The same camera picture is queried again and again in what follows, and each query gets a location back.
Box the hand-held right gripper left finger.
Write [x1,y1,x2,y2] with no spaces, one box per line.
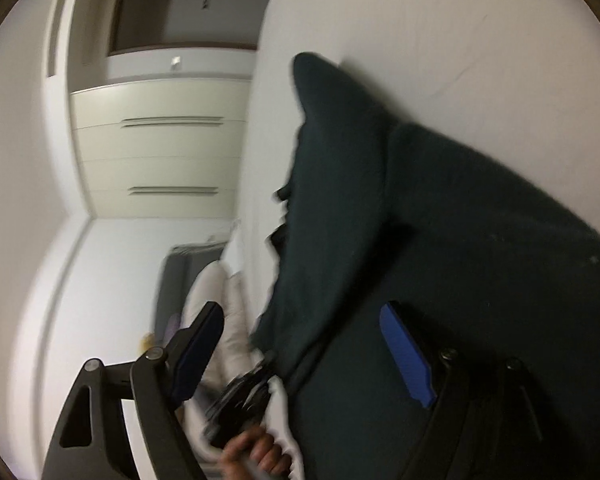
[40,302,225,480]

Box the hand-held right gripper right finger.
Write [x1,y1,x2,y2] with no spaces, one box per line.
[379,301,571,480]

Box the dark green garment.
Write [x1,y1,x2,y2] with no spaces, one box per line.
[250,52,600,480]

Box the person's left hand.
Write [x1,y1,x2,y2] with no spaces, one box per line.
[220,430,293,480]

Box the beige duvet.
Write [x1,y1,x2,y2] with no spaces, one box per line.
[180,260,262,396]

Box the grey headboard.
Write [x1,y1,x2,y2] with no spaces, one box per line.
[154,244,227,356]

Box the cream wardrobe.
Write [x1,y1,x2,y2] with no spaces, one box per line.
[70,79,253,221]

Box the white bed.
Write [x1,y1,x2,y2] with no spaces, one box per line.
[222,0,600,480]

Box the grey hallway door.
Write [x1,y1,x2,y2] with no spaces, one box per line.
[172,0,272,50]

